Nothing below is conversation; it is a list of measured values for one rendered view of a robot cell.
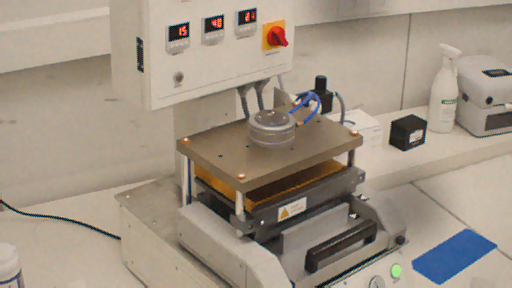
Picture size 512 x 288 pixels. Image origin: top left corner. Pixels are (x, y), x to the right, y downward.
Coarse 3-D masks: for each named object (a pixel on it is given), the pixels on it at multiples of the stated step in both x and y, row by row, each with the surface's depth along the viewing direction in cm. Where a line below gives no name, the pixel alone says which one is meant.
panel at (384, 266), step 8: (400, 248) 126; (392, 256) 124; (400, 256) 125; (376, 264) 122; (384, 264) 123; (392, 264) 124; (400, 264) 125; (360, 272) 119; (368, 272) 120; (376, 272) 122; (384, 272) 123; (344, 280) 117; (352, 280) 118; (360, 280) 119; (384, 280) 123; (392, 280) 124; (400, 280) 125
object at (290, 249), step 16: (336, 208) 121; (304, 224) 117; (320, 224) 119; (336, 224) 122; (352, 224) 124; (272, 240) 119; (288, 240) 115; (304, 240) 118; (320, 240) 120; (384, 240) 121; (288, 256) 115; (304, 256) 115; (336, 256) 115; (352, 256) 117; (368, 256) 120; (288, 272) 111; (304, 272) 112; (320, 272) 112; (336, 272) 115
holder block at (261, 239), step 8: (208, 192) 128; (200, 200) 127; (208, 200) 125; (216, 200) 126; (216, 208) 123; (224, 208) 123; (320, 208) 125; (328, 208) 126; (224, 216) 122; (304, 216) 123; (312, 216) 124; (288, 224) 121; (296, 224) 122; (272, 232) 119; (256, 240) 117; (264, 240) 118
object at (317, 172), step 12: (312, 168) 123; (324, 168) 123; (336, 168) 124; (204, 180) 123; (216, 180) 120; (276, 180) 119; (288, 180) 120; (300, 180) 120; (312, 180) 120; (216, 192) 121; (228, 192) 118; (252, 192) 116; (264, 192) 116; (276, 192) 116; (288, 192) 117; (228, 204) 119; (252, 204) 114
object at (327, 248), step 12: (360, 228) 116; (372, 228) 117; (336, 240) 113; (348, 240) 114; (360, 240) 116; (372, 240) 119; (312, 252) 110; (324, 252) 111; (336, 252) 113; (312, 264) 110
